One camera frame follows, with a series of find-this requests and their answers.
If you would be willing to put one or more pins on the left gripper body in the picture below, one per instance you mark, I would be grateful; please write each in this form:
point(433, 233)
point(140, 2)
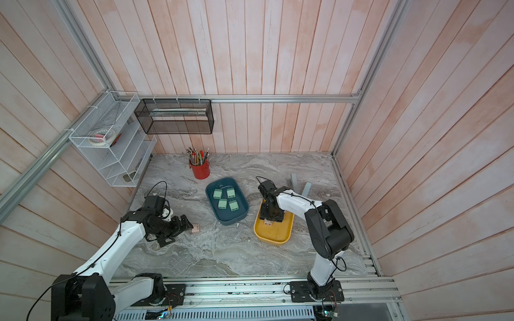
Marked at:
point(166, 229)

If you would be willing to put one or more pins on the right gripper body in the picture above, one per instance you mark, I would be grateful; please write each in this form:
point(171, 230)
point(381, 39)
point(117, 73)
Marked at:
point(265, 211)

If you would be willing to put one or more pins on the yellow storage box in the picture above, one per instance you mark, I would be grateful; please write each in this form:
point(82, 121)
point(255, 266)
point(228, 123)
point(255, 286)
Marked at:
point(277, 234)

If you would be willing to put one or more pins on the teal storage box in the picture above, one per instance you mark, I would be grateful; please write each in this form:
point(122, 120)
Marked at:
point(225, 216)

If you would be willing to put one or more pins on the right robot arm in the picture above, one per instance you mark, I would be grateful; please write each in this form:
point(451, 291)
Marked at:
point(329, 231)

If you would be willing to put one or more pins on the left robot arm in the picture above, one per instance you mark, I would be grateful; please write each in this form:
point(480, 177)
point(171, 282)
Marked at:
point(85, 295)

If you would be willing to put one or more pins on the red pen cup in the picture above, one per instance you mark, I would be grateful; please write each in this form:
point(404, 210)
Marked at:
point(201, 171)

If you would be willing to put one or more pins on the pens in cup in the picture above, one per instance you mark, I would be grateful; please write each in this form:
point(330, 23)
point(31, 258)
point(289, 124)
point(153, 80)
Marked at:
point(197, 157)

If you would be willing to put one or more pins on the tape roll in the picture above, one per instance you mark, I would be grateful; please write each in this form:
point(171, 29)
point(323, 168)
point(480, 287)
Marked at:
point(102, 137)

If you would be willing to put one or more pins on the black mesh basket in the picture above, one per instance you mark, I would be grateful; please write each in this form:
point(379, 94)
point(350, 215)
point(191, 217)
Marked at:
point(175, 116)

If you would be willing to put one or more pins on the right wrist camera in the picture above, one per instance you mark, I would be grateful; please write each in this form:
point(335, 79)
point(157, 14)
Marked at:
point(267, 189)

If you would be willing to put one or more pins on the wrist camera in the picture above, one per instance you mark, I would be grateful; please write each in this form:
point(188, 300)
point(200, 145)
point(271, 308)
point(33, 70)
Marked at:
point(267, 189)
point(157, 206)

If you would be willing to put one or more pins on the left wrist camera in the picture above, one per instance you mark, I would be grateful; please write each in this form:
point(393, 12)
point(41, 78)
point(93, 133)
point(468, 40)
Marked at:
point(157, 206)

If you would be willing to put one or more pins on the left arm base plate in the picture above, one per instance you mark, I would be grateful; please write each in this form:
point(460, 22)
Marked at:
point(167, 295)

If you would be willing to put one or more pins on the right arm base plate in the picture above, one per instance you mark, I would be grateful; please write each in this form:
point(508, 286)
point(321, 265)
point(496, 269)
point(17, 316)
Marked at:
point(308, 291)

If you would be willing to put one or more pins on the white wire shelf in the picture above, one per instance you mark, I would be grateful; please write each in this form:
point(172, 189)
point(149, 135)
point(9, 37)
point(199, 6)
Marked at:
point(123, 163)

